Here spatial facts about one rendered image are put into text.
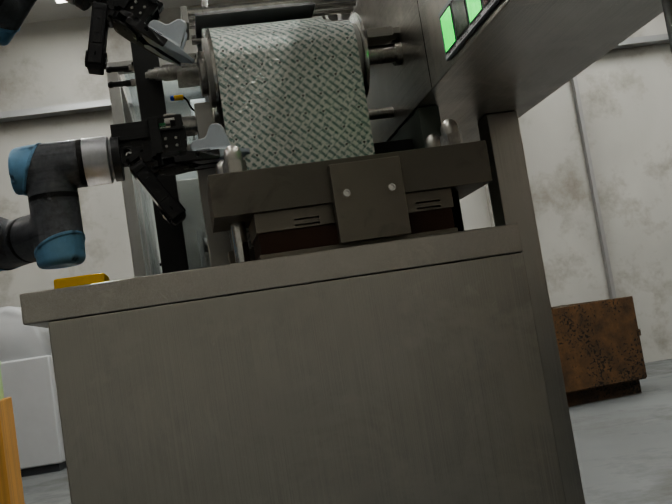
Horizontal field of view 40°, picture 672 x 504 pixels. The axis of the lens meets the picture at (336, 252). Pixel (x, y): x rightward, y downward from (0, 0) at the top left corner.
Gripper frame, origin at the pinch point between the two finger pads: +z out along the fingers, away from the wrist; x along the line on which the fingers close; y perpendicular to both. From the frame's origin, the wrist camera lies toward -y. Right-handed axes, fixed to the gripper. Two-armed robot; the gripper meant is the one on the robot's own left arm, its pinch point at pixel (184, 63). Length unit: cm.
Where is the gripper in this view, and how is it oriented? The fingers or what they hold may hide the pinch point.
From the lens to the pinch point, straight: 157.2
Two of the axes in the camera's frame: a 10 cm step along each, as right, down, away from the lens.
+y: 5.1, -8.5, 1.6
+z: 8.5, 5.2, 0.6
